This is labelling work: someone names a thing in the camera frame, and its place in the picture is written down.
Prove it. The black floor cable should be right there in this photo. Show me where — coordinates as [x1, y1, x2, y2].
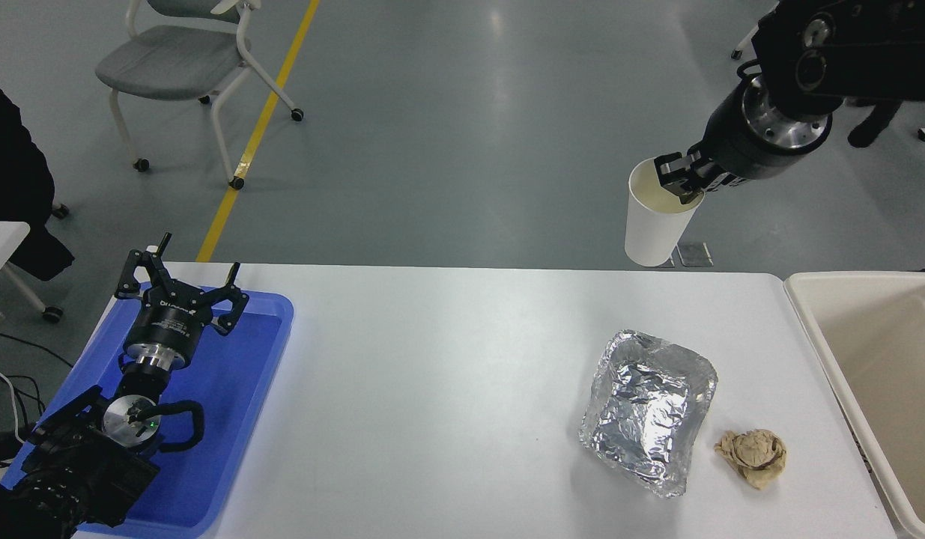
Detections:
[0, 329, 75, 450]

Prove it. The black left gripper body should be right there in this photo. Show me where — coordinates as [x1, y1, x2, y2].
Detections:
[124, 281, 214, 363]

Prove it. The blue plastic tray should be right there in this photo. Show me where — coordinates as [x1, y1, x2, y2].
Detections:
[1, 283, 295, 539]

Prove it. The white paper cup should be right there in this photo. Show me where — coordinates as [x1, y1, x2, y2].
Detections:
[624, 157, 707, 268]

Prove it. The crumpled tan paper ball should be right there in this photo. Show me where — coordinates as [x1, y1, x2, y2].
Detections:
[715, 429, 788, 491]

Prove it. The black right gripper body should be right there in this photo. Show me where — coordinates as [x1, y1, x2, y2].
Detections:
[693, 82, 833, 183]

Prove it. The large pale bin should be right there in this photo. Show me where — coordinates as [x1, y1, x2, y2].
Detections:
[784, 271, 925, 539]

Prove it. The white table with casters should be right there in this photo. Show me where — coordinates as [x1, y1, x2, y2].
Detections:
[0, 221, 65, 324]

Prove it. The white floor cable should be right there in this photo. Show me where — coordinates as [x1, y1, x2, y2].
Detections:
[0, 356, 30, 444]

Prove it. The grey chair with white frame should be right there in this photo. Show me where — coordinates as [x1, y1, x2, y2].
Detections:
[95, 0, 306, 191]
[730, 21, 764, 61]

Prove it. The crumpled silver foil tray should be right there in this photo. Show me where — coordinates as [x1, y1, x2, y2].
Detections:
[578, 328, 719, 499]

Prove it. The person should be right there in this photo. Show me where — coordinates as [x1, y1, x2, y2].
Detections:
[0, 73, 77, 282]
[846, 97, 905, 149]

